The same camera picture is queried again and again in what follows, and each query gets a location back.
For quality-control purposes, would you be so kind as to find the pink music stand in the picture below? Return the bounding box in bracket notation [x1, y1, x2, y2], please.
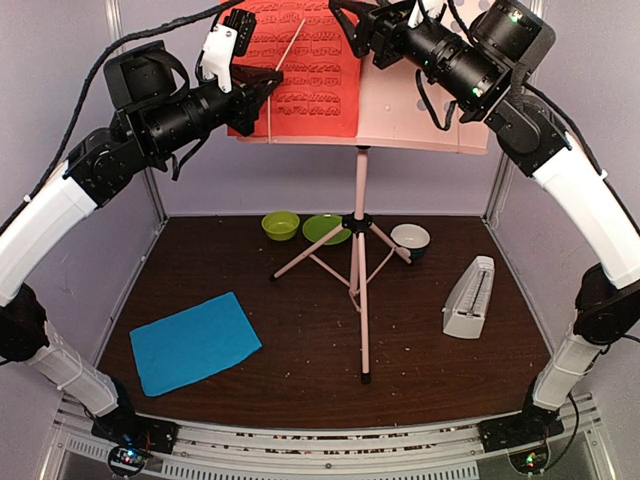
[246, 55, 489, 384]

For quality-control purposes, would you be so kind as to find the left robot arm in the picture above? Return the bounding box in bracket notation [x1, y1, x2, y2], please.
[1, 53, 283, 444]

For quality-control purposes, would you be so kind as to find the blue felt sheet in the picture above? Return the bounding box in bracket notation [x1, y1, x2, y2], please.
[130, 292, 262, 398]

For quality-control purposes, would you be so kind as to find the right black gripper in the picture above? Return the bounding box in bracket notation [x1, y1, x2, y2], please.
[328, 0, 503, 110]

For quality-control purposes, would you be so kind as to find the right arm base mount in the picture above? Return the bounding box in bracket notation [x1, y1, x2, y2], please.
[478, 415, 564, 476]

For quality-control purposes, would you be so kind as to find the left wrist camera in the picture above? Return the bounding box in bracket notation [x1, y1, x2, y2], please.
[102, 9, 259, 109]

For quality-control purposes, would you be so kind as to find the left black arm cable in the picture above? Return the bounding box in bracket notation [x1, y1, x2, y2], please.
[24, 0, 246, 201]

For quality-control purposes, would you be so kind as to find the small lime green bowl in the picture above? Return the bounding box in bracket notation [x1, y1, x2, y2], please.
[261, 211, 300, 241]

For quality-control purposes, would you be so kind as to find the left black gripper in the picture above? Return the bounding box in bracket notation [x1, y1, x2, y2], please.
[139, 62, 285, 159]

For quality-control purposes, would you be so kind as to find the green plate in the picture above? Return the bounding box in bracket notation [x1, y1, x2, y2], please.
[302, 214, 352, 246]

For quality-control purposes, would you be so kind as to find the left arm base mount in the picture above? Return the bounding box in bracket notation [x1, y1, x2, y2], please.
[91, 416, 179, 479]

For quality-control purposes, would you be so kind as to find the white metronome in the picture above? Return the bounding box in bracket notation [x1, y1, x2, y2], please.
[442, 256, 495, 340]

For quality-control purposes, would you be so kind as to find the aluminium front rail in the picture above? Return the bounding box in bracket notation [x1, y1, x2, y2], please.
[39, 394, 616, 480]

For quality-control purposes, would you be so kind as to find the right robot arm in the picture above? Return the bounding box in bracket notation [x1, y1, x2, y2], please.
[328, 1, 639, 442]

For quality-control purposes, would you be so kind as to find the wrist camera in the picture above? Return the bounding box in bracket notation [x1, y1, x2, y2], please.
[407, 0, 557, 71]
[102, 9, 259, 109]

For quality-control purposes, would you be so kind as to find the white and navy bowl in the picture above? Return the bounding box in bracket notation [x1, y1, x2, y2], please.
[390, 223, 431, 262]

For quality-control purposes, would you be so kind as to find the red sheet music page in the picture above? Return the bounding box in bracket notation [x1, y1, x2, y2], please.
[234, 1, 361, 141]

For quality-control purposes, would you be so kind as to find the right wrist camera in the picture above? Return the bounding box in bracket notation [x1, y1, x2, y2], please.
[407, 0, 557, 71]

